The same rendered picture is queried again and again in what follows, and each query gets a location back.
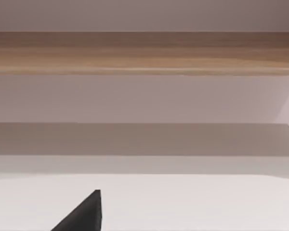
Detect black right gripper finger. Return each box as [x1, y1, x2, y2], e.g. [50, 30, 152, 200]
[50, 189, 103, 231]

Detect wooden open shelf unit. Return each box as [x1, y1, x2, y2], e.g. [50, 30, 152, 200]
[0, 31, 289, 180]

